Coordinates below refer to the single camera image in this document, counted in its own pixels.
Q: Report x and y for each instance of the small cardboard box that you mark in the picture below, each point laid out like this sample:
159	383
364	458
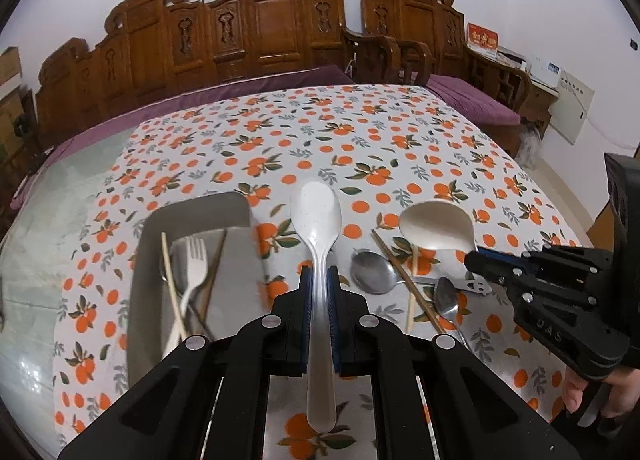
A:
10	68

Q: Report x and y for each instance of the light bamboo chopstick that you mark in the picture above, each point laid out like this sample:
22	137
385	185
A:
414	290
170	280

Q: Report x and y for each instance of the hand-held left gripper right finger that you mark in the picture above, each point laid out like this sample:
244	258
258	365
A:
335	310

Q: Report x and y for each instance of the carved wooden armchair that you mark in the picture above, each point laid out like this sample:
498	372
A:
415	15

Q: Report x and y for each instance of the white plastic fork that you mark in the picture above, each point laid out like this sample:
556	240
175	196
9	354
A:
195	255

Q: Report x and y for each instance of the purple armchair cushion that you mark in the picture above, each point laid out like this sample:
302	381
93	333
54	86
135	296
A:
475	100

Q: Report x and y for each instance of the large cardboard box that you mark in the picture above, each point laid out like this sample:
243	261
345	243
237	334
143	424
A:
15	135

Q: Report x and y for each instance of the clear plastic bag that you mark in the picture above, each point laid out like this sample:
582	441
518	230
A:
529	145

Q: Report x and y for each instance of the small stainless steel spoon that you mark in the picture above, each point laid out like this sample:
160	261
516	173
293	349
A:
445	296

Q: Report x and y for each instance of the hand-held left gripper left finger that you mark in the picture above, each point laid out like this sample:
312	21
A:
306	310

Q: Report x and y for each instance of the white wall distribution box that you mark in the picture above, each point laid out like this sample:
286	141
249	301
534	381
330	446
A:
572	105

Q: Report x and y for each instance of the person's right hand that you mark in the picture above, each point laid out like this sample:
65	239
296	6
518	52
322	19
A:
572	390

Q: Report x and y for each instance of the white device box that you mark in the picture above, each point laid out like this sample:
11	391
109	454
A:
547	71

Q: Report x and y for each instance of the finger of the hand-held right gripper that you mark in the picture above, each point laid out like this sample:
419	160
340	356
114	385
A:
560	260
515	285

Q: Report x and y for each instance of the cream wide spoon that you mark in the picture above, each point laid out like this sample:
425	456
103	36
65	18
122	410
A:
437	227

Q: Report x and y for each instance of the rectangular metal tray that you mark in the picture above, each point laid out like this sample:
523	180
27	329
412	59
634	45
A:
147	320

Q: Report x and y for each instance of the wooden side table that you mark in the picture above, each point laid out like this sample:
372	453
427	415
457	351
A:
540	100

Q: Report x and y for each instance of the orange print tablecloth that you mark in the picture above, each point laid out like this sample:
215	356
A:
310	140

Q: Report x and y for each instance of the white speckled spoon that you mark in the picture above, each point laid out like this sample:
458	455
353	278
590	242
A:
316	220

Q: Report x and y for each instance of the brown wooden chopstick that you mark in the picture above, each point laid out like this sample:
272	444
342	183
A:
215	270
400	272

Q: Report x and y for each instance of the carved wooden sofa bench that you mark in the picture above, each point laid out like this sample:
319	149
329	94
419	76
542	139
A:
200	35

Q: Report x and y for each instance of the red gift box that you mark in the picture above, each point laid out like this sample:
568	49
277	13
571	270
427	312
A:
482	36

